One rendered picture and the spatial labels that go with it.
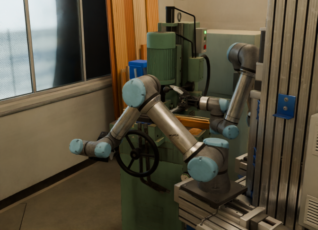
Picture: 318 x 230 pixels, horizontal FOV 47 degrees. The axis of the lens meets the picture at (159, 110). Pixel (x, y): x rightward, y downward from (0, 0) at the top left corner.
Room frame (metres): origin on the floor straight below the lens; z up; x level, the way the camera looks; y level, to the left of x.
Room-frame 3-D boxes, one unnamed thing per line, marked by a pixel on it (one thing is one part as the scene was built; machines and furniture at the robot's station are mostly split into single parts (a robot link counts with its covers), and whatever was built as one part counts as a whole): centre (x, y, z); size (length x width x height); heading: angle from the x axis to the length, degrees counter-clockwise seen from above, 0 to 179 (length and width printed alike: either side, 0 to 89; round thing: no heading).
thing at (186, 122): (2.21, -0.11, 0.92); 0.60 x 0.02 x 0.04; 65
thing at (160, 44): (2.26, -0.01, 1.32); 0.18 x 0.18 x 0.31
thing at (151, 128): (2.08, 0.06, 0.92); 0.15 x 0.13 x 0.09; 65
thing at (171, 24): (2.38, -0.07, 1.54); 0.08 x 0.08 x 0.17; 65
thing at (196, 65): (2.39, -0.24, 1.23); 0.09 x 0.08 x 0.15; 155
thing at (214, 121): (1.90, -0.32, 1.01); 0.11 x 0.08 x 0.11; 18
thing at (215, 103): (1.91, -0.32, 1.10); 0.11 x 0.08 x 0.09; 65
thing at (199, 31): (2.49, -0.28, 1.40); 0.10 x 0.06 x 0.16; 155
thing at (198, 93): (2.36, -0.23, 1.02); 0.09 x 0.07 x 0.12; 65
